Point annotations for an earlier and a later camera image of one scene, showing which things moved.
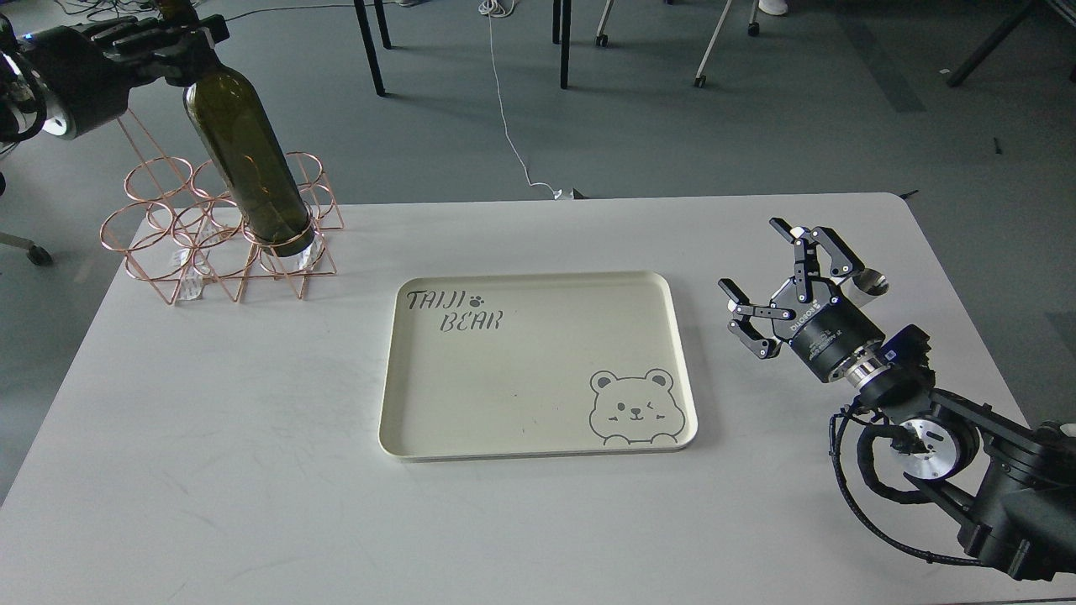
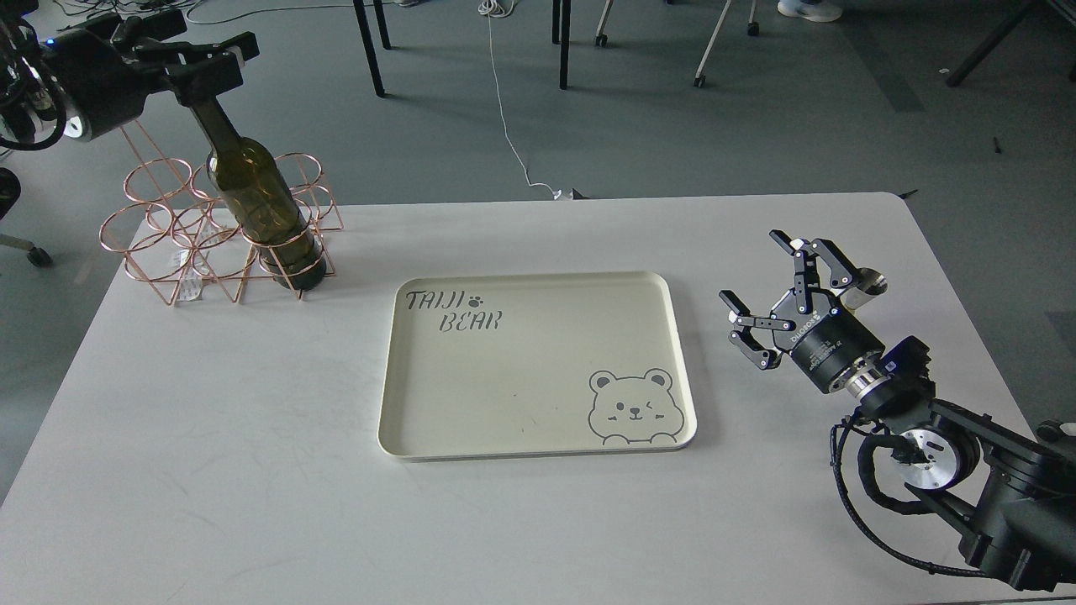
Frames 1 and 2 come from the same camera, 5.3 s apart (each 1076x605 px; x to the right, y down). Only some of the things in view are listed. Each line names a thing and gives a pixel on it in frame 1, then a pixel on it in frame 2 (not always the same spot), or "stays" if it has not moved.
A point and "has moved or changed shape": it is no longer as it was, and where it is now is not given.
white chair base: [699, 79] stays
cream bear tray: [527, 364] stays
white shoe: [773, 7] → [816, 13]
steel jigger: [865, 286] stays
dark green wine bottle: [238, 139] has moved or changed shape
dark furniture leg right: [1004, 32] stays
